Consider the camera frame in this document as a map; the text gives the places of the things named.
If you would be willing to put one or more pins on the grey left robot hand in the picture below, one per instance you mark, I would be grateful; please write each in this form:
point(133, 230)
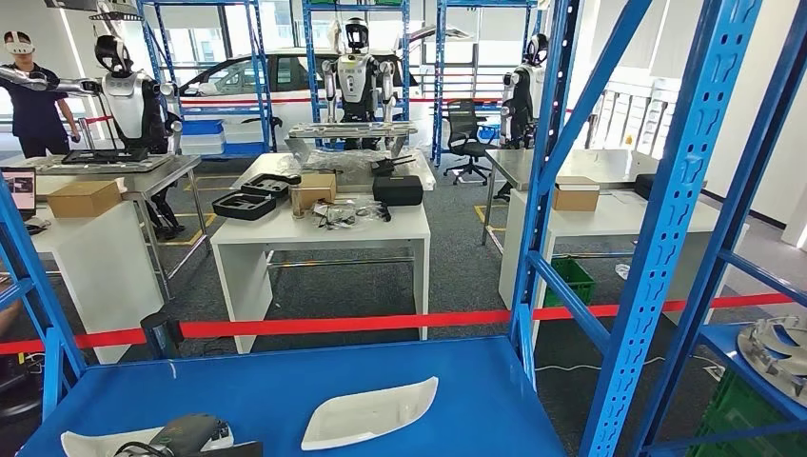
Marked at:
point(186, 435)

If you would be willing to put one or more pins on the white curved plastic part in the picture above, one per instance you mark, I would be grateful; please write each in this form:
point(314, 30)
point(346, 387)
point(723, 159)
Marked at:
point(366, 416)
point(94, 445)

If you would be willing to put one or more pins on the blue steel shelf rack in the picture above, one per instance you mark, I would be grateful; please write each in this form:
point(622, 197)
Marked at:
point(440, 75)
point(722, 344)
point(309, 63)
point(259, 63)
point(284, 391)

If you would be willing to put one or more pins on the round metal wheel part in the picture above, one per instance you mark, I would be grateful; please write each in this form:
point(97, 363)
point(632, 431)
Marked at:
point(753, 353)

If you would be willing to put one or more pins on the red barrier belt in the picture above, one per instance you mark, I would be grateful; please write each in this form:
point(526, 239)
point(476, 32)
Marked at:
point(378, 323)
point(94, 340)

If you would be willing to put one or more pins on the white table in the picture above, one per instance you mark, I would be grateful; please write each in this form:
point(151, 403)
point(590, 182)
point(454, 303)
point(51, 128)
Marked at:
point(630, 217)
point(391, 230)
point(107, 277)

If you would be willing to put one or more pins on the black foam tray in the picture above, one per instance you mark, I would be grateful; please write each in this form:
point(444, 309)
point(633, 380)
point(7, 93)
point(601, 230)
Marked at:
point(227, 211)
point(252, 188)

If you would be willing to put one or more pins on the cardboard box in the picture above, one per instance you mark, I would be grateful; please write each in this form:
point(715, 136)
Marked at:
point(318, 192)
point(85, 200)
point(575, 198)

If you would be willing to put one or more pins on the black flat tray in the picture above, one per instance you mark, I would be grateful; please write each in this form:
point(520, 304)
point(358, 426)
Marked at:
point(104, 156)

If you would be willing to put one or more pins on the laptop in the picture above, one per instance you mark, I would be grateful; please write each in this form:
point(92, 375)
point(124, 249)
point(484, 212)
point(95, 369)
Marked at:
point(19, 189)

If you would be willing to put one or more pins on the blue storage bin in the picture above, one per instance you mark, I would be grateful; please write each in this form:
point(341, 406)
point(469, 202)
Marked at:
point(202, 127)

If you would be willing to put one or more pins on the black zip case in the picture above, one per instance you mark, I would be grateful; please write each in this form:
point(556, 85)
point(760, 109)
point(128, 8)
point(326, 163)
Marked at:
point(397, 191)

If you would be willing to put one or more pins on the silver black humanoid robot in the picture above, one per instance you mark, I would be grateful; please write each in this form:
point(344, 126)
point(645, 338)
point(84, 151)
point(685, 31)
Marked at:
point(523, 94)
point(129, 104)
point(357, 75)

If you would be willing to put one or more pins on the white car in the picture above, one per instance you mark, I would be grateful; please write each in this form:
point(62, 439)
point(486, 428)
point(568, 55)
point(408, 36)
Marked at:
point(284, 107)

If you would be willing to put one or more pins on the grey metal panel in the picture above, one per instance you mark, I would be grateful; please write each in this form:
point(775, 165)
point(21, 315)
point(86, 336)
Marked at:
point(353, 130)

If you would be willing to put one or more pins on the person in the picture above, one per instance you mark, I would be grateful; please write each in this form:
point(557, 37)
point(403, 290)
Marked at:
point(35, 113)

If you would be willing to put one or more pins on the black office chair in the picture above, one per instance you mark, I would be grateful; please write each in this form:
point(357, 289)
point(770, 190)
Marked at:
point(463, 123)

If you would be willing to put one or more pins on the green plastic crate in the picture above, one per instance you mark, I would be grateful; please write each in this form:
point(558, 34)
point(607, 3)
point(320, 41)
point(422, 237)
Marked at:
point(738, 416)
point(577, 284)

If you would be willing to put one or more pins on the black stanchion post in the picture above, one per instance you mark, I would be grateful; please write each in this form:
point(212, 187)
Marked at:
point(157, 334)

